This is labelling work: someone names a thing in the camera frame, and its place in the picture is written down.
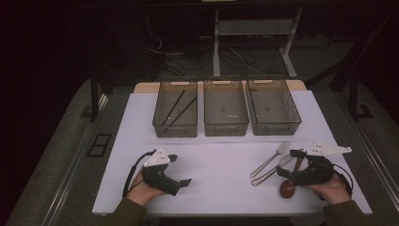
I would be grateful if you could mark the clear brown plastic bin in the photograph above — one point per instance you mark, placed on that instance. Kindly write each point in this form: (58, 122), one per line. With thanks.
(188, 122)
(272, 106)
(225, 108)

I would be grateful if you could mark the person's right hand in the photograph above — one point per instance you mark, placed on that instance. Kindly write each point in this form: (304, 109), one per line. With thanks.
(332, 190)

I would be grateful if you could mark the white metal desk frame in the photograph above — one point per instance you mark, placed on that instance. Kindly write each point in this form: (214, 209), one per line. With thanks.
(215, 47)

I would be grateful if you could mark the brown wooden spoon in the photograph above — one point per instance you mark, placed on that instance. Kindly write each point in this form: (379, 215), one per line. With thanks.
(287, 190)

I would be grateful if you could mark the person's left hand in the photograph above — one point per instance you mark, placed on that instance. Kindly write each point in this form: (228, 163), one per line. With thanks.
(141, 191)

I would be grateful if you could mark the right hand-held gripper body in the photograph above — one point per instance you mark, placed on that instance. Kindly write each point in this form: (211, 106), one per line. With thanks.
(315, 172)

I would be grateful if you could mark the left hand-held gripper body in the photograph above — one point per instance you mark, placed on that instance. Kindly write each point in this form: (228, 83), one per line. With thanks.
(158, 177)

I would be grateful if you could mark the black metal stand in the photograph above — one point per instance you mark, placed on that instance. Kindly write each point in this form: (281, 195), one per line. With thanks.
(354, 100)
(94, 94)

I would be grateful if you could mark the aluminium floor rail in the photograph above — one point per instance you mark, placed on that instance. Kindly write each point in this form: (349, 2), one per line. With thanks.
(67, 185)
(376, 160)

